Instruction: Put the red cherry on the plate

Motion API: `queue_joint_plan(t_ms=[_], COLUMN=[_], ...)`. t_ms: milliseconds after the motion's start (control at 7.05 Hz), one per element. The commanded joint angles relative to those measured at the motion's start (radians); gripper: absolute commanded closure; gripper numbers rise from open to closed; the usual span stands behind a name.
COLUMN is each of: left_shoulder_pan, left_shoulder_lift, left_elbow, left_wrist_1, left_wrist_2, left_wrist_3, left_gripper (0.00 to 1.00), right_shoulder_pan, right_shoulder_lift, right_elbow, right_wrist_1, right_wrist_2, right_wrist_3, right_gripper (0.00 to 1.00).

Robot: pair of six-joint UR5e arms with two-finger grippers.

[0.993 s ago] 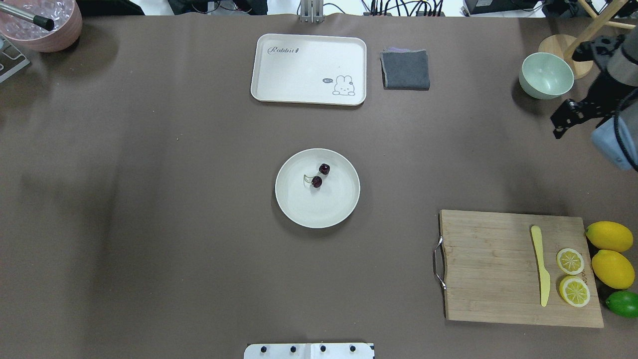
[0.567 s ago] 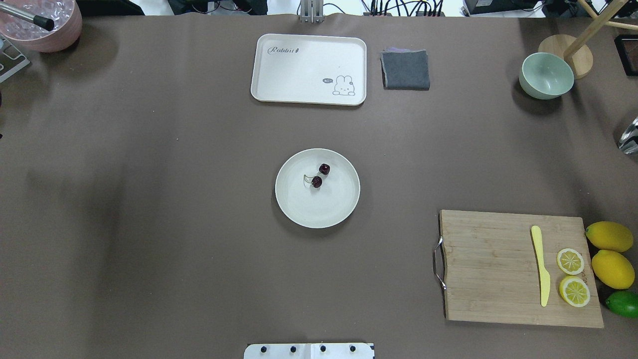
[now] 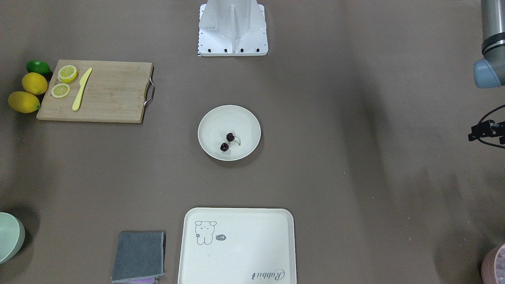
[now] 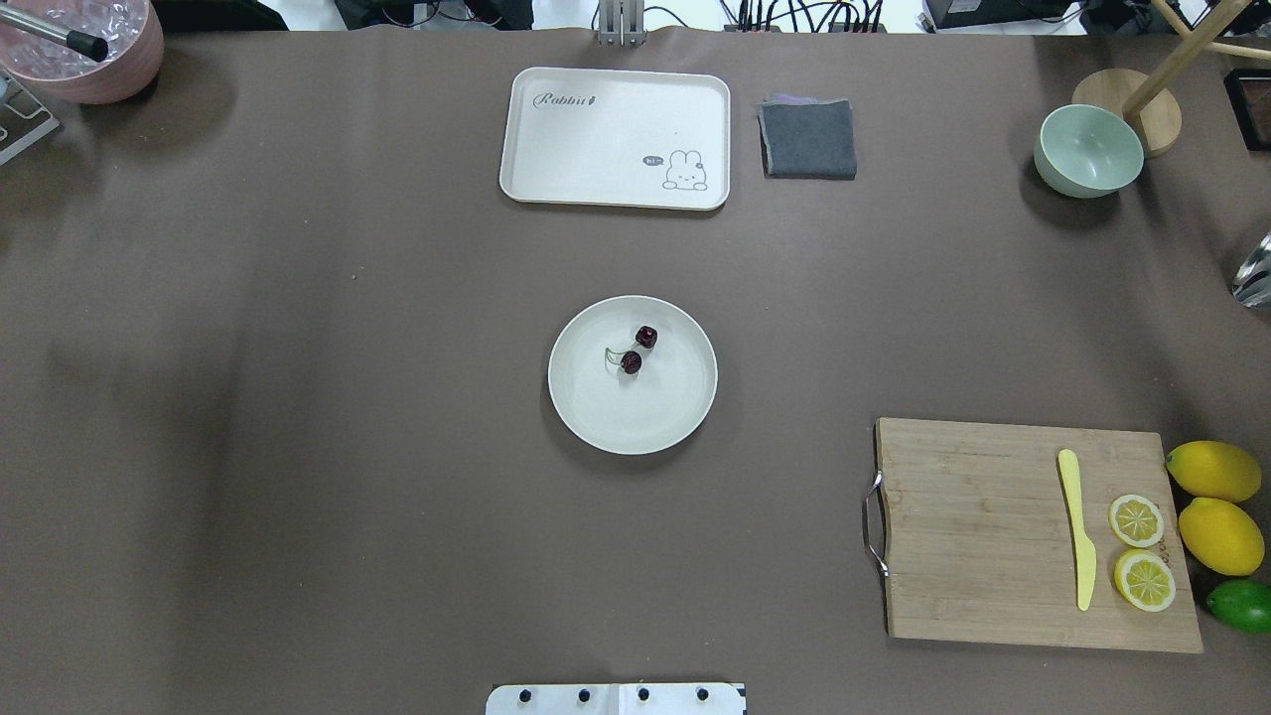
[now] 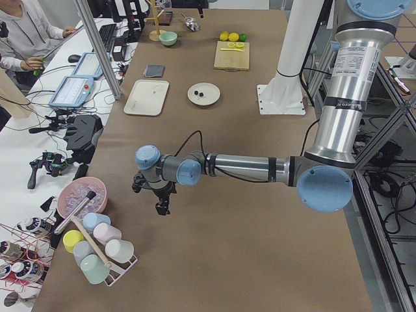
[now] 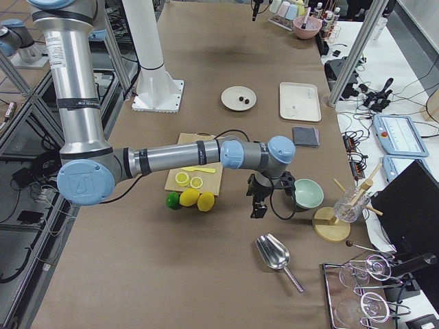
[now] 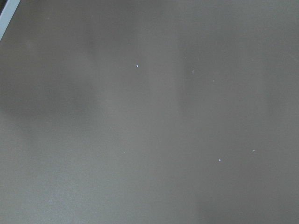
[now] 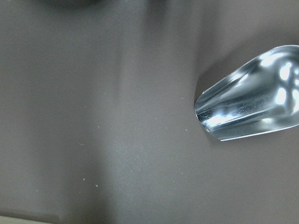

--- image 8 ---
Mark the silver metal scoop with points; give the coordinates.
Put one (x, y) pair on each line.
(262, 96)

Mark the bamboo cutting board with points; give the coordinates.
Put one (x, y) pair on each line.
(12, 220)

